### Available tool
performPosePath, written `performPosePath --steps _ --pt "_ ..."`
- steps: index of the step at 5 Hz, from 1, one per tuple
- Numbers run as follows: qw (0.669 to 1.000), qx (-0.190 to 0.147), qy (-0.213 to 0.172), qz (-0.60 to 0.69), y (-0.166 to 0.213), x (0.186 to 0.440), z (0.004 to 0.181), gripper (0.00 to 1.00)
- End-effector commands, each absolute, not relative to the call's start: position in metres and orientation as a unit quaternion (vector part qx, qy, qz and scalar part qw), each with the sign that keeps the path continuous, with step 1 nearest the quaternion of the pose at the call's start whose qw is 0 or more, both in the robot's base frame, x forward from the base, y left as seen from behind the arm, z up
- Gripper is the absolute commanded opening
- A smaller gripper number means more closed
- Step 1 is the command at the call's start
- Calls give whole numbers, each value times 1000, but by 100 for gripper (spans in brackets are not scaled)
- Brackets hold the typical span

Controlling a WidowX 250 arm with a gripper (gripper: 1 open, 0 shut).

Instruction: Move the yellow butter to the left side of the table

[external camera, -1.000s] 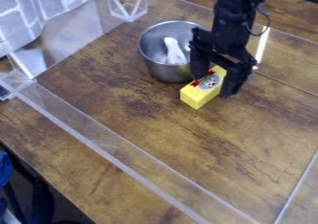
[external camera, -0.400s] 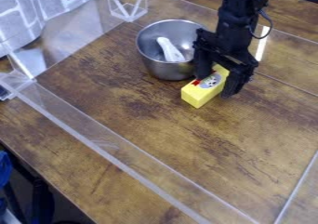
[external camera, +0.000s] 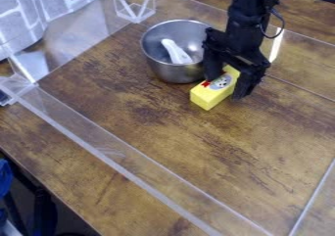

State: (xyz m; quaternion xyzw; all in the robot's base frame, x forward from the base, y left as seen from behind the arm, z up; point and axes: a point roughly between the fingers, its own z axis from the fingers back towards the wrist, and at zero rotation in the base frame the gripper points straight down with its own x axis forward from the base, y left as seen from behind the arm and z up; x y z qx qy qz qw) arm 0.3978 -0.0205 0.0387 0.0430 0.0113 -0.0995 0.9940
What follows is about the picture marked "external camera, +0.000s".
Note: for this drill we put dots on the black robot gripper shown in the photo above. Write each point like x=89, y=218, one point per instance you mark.
x=239, y=42

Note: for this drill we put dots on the yellow butter block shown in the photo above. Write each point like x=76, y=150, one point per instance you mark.
x=208, y=93

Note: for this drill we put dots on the stainless steel bowl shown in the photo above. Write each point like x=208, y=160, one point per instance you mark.
x=188, y=34

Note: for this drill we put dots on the grey white patterned cloth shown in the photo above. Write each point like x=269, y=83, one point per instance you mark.
x=24, y=19

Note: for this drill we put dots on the blue object at edge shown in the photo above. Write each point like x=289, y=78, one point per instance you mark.
x=5, y=177

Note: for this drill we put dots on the clear acrylic corner bracket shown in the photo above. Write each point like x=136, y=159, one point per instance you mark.
x=135, y=12

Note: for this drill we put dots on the clear acrylic barrier wall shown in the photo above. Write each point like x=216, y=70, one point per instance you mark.
x=205, y=212

